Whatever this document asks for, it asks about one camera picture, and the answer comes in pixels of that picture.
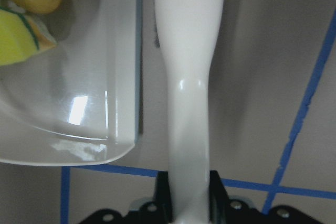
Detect white plastic dustpan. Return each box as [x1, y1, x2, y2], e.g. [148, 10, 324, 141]
[1, 0, 142, 166]

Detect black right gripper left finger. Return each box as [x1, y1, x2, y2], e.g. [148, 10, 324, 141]
[81, 172, 173, 224]

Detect yellow green sponge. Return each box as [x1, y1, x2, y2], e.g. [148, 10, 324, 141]
[1, 7, 39, 66]

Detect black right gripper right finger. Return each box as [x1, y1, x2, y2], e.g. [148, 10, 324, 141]
[209, 170, 321, 224]

